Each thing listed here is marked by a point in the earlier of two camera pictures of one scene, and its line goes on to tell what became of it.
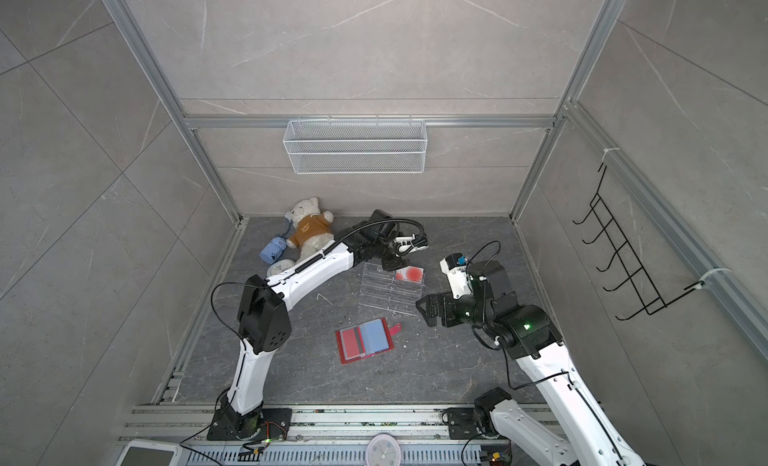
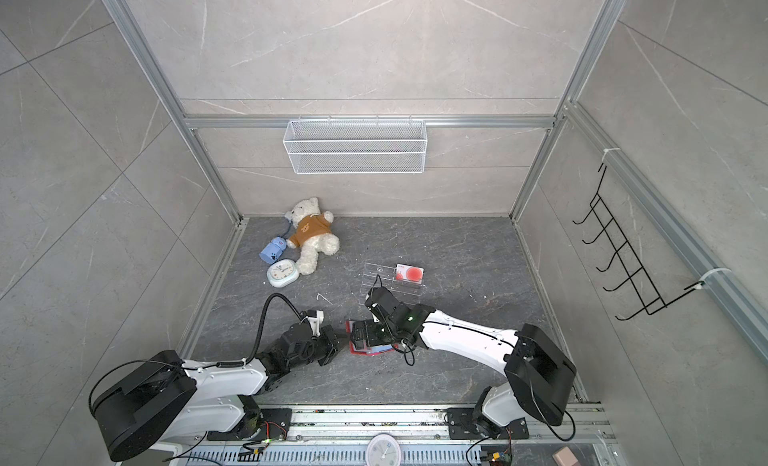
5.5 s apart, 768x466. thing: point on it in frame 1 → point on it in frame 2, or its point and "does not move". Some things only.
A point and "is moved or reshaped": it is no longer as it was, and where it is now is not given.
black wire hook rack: x=652 y=301 does not move
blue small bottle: x=274 y=250 does not move
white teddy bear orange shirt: x=312 y=227 does not move
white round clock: x=383 y=450 does not move
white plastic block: x=410 y=244 → x=315 y=318
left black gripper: x=396 y=262 → x=333 y=340
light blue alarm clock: x=280 y=266 does not move
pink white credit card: x=410 y=273 does not move
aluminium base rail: x=335 y=436 does not move
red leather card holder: x=365 y=340 is moved or reshaped
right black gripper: x=449 y=318 → x=368 y=326
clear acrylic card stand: x=397 y=291 does not move
